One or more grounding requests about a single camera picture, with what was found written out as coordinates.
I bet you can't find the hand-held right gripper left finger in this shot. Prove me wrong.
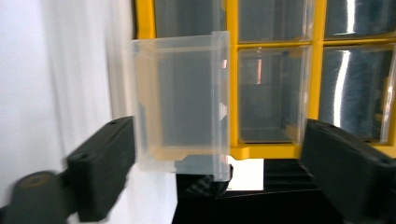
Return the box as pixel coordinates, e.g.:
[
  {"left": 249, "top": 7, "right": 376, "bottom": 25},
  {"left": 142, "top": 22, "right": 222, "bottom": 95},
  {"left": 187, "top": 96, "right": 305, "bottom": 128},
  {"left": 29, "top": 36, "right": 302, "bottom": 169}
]
[{"left": 64, "top": 116, "right": 137, "bottom": 223}]

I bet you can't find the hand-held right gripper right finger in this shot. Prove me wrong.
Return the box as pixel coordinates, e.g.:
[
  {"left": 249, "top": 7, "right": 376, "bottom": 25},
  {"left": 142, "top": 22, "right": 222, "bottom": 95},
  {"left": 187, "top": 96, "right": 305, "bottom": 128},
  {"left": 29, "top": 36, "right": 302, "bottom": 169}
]
[{"left": 299, "top": 119, "right": 396, "bottom": 224}]

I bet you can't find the clear plastic drawer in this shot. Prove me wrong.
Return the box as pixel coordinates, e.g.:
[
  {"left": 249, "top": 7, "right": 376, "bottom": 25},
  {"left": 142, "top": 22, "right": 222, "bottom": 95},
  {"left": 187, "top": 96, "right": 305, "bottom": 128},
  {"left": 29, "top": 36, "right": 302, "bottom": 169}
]
[{"left": 131, "top": 30, "right": 232, "bottom": 182}]

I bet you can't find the yellow black drawer organizer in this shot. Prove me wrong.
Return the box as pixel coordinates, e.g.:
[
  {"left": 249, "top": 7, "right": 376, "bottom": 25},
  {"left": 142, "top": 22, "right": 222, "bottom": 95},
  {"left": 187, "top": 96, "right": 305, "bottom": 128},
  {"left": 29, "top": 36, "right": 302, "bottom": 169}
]
[{"left": 133, "top": 0, "right": 396, "bottom": 161}]

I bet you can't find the black textured object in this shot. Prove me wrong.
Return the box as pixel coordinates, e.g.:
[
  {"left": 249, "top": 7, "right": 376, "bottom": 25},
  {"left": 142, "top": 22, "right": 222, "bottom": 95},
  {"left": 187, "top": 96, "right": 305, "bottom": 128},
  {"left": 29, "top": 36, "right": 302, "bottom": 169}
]
[{"left": 176, "top": 163, "right": 234, "bottom": 200}]

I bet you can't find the grid of clear drawers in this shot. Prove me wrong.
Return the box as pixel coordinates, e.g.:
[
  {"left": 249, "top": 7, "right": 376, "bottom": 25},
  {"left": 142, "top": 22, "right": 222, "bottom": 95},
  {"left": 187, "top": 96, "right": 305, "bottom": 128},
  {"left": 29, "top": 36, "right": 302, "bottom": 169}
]
[{"left": 153, "top": 0, "right": 396, "bottom": 145}]

